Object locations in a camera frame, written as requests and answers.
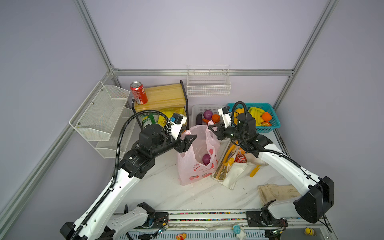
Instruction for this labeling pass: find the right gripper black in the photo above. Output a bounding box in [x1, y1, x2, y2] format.
[206, 121, 245, 142]

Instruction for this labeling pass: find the red cola can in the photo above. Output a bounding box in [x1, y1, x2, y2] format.
[234, 154, 248, 163]
[130, 81, 148, 105]

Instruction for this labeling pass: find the white canvas tote bag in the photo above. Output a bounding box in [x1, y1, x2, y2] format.
[211, 140, 268, 190]

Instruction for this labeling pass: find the purple onion bottom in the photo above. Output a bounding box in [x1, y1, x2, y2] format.
[202, 154, 211, 166]

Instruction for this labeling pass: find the purple onion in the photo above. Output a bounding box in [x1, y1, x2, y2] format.
[203, 110, 214, 120]
[202, 154, 211, 166]

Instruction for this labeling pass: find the pink plastic grocery bag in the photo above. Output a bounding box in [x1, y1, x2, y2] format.
[177, 125, 221, 186]

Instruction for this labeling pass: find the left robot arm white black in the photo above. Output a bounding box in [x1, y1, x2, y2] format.
[60, 110, 197, 240]

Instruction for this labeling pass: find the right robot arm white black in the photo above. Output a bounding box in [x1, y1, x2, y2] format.
[208, 106, 335, 227]

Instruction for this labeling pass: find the yellow pear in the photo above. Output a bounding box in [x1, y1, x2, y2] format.
[234, 108, 245, 118]

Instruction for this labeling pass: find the banana bunch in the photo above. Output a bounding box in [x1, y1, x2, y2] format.
[248, 107, 265, 127]

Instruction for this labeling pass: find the green snack bag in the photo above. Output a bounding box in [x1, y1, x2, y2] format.
[140, 113, 159, 128]

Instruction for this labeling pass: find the orange fruit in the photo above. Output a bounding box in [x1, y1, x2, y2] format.
[262, 112, 273, 122]

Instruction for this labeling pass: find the teal plastic fruit basket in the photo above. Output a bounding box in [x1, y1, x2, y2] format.
[245, 103, 281, 133]

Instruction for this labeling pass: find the small orange vegetable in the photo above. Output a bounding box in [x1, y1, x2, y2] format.
[211, 115, 221, 124]

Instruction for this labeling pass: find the purple onion top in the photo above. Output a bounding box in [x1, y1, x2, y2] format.
[203, 110, 214, 120]

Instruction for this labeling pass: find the wooden two-tier shelf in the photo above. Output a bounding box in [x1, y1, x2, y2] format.
[131, 80, 189, 117]

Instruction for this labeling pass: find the dark eggplant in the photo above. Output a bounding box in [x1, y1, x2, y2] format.
[196, 114, 203, 125]

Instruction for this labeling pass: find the white plastic vegetable basket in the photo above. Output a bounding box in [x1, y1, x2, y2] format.
[189, 105, 225, 128]

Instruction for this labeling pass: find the beige folded cloth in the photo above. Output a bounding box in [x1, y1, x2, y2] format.
[258, 184, 301, 205]

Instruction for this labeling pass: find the orange bear toy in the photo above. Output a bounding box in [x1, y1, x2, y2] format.
[176, 233, 187, 240]

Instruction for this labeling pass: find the blue white toy figure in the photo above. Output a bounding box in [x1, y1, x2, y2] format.
[233, 225, 247, 240]

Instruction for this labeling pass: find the yellow minion toy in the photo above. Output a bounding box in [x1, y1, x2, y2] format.
[305, 228, 317, 236]

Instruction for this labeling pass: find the white mesh wall rack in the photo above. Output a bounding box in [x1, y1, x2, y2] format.
[69, 82, 133, 159]

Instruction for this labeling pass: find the white wire wall basket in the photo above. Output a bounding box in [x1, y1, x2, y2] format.
[187, 65, 232, 97]

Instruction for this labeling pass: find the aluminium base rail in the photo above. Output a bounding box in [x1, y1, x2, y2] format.
[120, 210, 337, 240]

